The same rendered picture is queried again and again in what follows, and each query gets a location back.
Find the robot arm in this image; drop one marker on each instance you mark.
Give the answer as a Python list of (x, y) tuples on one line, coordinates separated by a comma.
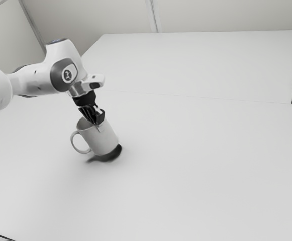
[(30, 77)]

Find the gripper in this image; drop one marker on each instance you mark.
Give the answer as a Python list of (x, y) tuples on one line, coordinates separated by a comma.
[(85, 100)]

